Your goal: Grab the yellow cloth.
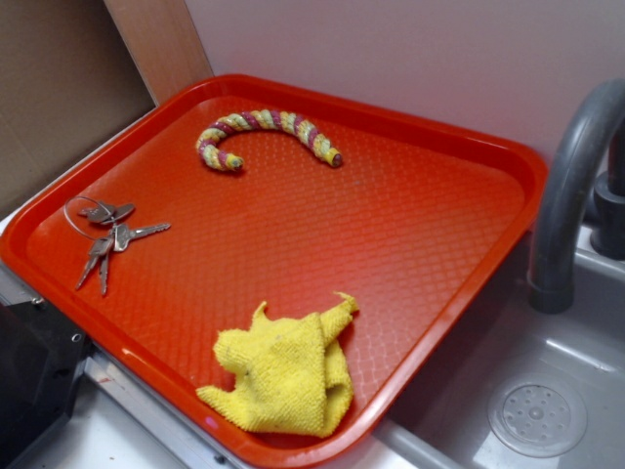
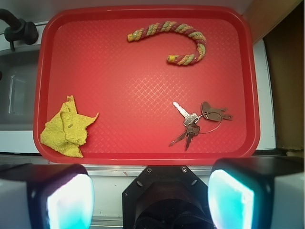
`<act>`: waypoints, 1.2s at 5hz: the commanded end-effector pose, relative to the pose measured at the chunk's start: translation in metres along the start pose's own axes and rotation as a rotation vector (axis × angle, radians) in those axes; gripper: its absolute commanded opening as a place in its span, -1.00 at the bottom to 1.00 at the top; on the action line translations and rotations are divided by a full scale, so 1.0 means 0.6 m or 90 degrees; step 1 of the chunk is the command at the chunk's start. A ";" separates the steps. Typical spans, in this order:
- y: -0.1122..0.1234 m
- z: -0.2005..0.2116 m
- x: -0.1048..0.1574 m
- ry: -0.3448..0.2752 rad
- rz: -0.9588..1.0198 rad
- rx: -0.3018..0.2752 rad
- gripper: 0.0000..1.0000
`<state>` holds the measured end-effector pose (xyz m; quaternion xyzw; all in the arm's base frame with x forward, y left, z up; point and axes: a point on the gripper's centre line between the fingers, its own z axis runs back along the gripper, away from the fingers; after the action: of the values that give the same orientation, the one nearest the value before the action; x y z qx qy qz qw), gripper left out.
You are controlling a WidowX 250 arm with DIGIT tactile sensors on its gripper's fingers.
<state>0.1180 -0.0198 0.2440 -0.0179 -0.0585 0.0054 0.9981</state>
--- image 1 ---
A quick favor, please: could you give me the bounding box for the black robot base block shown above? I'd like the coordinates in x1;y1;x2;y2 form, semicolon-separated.
1;302;91;468

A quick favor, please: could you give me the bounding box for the yellow microfiber cloth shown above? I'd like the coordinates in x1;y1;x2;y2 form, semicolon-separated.
196;293;358;438

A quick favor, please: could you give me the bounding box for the red plastic tray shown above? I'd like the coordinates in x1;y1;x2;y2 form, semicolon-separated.
1;75;547;468

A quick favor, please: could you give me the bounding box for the silver key bunch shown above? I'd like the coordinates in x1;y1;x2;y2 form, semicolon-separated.
62;195;171;297

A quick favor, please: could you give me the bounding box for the grey curved faucet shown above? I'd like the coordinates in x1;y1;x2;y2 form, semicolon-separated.
527;78;624;314

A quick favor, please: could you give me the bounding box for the light wooden board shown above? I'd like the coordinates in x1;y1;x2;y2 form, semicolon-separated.
104;0;214;106

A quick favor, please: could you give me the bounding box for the grey toy sink basin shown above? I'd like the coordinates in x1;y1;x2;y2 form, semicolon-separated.
374;229;625;469

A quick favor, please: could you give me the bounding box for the round grey sink drain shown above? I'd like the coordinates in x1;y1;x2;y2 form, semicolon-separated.
487;373;588;458

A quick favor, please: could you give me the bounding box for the brown cardboard panel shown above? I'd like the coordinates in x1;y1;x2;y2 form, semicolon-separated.
1;1;154;216

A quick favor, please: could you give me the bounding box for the striped rope toy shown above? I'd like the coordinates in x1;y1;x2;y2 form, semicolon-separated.
195;109;343;173

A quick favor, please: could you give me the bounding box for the black faucet handle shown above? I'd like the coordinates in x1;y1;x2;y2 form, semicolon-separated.
591;124;624;261

